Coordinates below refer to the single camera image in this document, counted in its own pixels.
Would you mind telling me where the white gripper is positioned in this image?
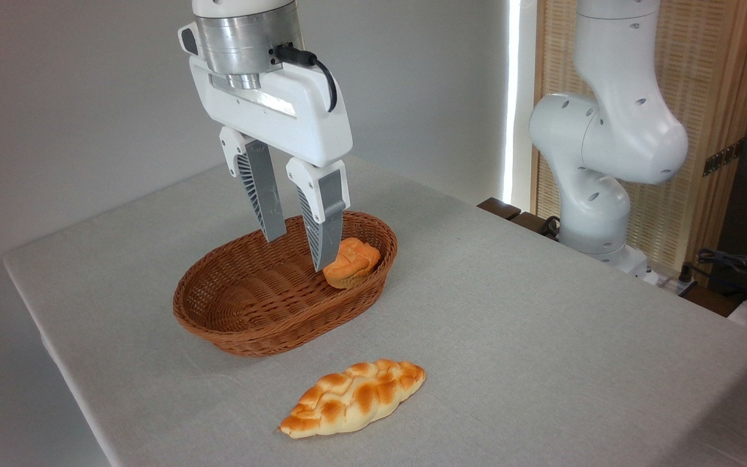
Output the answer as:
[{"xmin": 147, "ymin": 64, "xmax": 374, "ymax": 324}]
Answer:
[{"xmin": 189, "ymin": 57, "xmax": 353, "ymax": 272}]

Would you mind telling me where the round orange bread bun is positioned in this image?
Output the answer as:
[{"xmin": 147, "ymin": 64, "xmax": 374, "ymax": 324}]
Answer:
[{"xmin": 322, "ymin": 237, "xmax": 382, "ymax": 290}]

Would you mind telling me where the long braided bread loaf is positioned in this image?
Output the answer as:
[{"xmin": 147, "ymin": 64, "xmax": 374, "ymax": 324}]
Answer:
[{"xmin": 278, "ymin": 359, "xmax": 427, "ymax": 440}]

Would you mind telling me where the brown oval wicker basket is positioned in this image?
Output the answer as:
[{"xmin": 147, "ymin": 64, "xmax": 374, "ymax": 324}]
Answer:
[{"xmin": 172, "ymin": 211, "xmax": 398, "ymax": 358}]

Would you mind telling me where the dark wooden block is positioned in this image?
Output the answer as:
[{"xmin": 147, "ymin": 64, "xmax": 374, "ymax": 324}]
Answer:
[
  {"xmin": 510, "ymin": 211, "xmax": 560, "ymax": 241},
  {"xmin": 477, "ymin": 197, "xmax": 522, "ymax": 222}
]

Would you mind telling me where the grey tablecloth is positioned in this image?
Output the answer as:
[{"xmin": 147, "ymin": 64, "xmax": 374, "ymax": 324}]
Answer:
[{"xmin": 2, "ymin": 154, "xmax": 747, "ymax": 467}]

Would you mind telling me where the white power strip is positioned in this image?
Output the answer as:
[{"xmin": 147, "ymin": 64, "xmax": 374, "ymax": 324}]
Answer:
[{"xmin": 645, "ymin": 269, "xmax": 699, "ymax": 297}]

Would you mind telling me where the dark metal screen hinge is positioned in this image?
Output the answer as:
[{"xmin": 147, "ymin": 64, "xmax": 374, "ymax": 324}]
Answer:
[{"xmin": 703, "ymin": 139, "xmax": 744, "ymax": 177}]

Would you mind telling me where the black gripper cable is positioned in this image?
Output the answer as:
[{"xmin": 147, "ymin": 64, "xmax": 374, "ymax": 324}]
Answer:
[{"xmin": 272, "ymin": 44, "xmax": 338, "ymax": 113}]

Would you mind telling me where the black cable bundle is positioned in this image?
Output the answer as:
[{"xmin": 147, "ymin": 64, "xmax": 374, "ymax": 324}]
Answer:
[{"xmin": 695, "ymin": 248, "xmax": 747, "ymax": 307}]

